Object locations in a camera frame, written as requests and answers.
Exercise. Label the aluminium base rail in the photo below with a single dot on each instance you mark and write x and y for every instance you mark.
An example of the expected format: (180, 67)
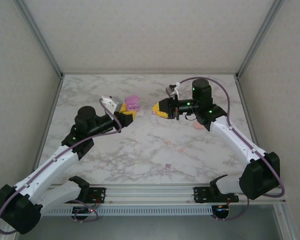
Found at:
(149, 195)

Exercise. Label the aluminium frame post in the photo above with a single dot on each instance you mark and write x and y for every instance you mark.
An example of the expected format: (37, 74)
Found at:
(257, 37)
(42, 37)

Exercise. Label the aluminium table side rail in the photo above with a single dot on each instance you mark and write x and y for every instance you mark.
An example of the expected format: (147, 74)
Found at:
(247, 105)
(51, 105)

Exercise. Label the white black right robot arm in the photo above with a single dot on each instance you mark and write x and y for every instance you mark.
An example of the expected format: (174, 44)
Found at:
(260, 180)

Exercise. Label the black controller board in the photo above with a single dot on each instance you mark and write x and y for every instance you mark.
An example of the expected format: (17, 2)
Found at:
(221, 212)
(80, 211)

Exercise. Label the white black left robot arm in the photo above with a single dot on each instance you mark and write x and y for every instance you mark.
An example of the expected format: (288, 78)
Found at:
(19, 215)

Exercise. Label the pink earbud charging case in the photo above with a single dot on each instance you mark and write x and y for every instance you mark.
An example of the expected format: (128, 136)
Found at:
(198, 126)

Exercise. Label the aluminium table back rail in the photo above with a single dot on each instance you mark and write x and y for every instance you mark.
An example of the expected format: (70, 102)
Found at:
(149, 73)

